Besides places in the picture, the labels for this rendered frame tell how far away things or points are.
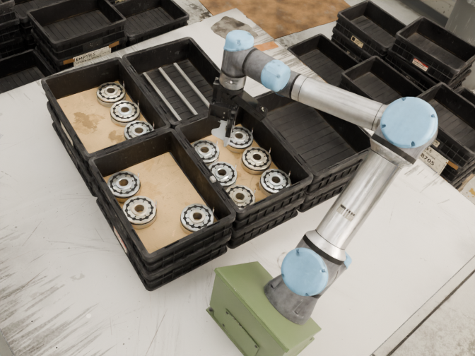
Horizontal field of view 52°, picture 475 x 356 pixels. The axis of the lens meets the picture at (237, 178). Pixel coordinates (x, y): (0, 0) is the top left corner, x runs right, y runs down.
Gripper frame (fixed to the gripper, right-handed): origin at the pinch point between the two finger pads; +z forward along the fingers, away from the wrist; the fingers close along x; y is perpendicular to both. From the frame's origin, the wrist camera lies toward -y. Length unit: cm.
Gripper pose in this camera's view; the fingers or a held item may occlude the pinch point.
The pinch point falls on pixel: (229, 138)
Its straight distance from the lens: 154.0
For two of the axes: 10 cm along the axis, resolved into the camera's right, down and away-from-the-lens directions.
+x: -1.8, 6.8, -7.1
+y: -9.7, -2.3, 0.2
